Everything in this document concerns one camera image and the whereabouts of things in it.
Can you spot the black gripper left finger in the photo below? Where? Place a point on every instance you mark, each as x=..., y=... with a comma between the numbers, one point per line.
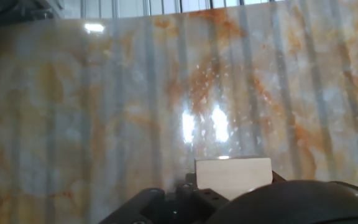
x=182, y=205

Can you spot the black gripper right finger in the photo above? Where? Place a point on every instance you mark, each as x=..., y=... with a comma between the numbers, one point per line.
x=279, y=178

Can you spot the light wooden block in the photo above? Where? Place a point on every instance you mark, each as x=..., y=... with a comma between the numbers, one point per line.
x=232, y=174

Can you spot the orange marble pattern mat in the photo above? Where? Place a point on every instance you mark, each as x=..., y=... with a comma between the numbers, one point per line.
x=104, y=109

